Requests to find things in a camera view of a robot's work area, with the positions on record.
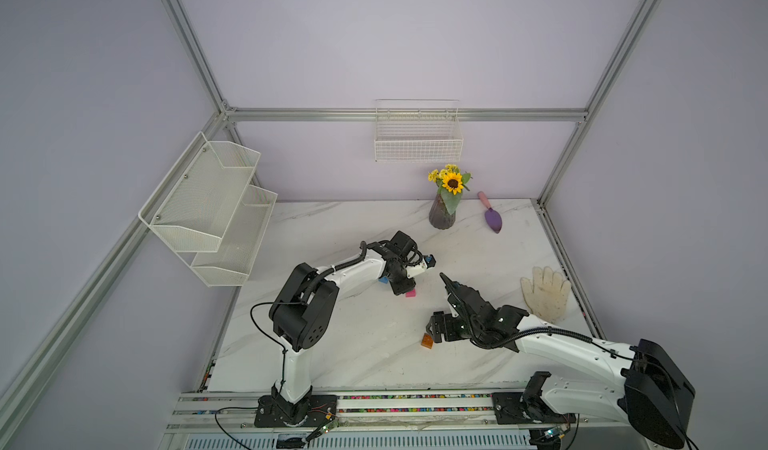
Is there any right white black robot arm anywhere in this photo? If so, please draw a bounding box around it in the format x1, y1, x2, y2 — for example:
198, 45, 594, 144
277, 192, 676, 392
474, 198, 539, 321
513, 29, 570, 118
426, 276, 696, 449

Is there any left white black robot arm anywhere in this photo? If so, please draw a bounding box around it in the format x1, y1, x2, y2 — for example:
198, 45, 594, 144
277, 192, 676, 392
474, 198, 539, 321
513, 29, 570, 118
249, 231, 436, 406

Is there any orange square lego brick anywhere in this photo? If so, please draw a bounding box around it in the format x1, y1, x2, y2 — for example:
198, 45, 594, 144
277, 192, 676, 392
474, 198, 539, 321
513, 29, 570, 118
421, 333, 434, 349

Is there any white work glove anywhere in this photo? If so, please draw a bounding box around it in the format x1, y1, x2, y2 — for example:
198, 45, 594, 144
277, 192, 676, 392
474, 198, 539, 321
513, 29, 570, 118
520, 267, 572, 323

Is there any sunflower bouquet in grey vase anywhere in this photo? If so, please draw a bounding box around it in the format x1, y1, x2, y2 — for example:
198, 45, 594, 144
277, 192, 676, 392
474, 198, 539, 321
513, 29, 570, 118
427, 164, 472, 230

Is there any purple pink garden trowel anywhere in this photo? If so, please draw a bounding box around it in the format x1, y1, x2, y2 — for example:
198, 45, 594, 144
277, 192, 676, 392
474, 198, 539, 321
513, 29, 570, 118
477, 191, 503, 234

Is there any white mesh two-tier shelf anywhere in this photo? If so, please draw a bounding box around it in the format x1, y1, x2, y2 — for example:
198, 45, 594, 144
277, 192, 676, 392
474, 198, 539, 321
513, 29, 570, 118
138, 133, 277, 288

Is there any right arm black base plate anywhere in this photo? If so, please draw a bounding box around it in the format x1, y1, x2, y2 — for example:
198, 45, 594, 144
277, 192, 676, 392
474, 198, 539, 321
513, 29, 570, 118
491, 392, 576, 425

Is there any white wire wall basket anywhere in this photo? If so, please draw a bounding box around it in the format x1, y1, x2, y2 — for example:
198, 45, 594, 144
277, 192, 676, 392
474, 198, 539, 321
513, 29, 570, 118
374, 99, 464, 163

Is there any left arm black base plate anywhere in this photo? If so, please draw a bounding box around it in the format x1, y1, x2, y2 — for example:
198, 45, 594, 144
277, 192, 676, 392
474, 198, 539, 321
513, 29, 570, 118
254, 393, 338, 428

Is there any aluminium front rail frame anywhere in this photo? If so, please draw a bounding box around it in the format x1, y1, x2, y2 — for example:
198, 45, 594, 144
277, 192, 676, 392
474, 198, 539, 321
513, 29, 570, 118
161, 385, 661, 434

